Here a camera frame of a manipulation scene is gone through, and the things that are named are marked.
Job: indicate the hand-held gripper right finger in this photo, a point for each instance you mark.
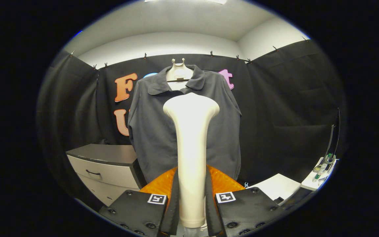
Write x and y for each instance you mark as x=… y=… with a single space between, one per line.
x=210 y=210

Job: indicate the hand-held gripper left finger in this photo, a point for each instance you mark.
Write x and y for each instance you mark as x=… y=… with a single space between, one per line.
x=173 y=210

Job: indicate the white garment steamer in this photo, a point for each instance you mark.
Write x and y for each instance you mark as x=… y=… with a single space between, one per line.
x=191 y=148

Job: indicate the grey button-up shirt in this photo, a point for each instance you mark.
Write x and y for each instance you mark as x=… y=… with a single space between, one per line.
x=153 y=131

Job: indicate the white garment form stand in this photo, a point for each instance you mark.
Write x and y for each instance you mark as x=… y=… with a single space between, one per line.
x=178 y=72

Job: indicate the white side table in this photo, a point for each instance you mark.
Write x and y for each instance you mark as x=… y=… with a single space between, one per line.
x=275 y=186

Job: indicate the small black box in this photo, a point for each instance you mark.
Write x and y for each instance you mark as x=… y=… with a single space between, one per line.
x=279 y=199

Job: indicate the grey drawer cabinet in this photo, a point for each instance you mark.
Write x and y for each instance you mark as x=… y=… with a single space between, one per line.
x=100 y=152

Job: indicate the clear bottle green cap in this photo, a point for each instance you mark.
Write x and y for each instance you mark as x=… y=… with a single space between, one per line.
x=321 y=169

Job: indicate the thin black stand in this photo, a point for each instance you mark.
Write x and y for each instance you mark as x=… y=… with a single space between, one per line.
x=332 y=138

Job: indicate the row of black cloth clips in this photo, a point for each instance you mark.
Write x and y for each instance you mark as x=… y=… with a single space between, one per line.
x=145 y=56

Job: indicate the ceiling light panel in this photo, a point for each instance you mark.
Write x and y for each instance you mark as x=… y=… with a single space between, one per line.
x=219 y=1

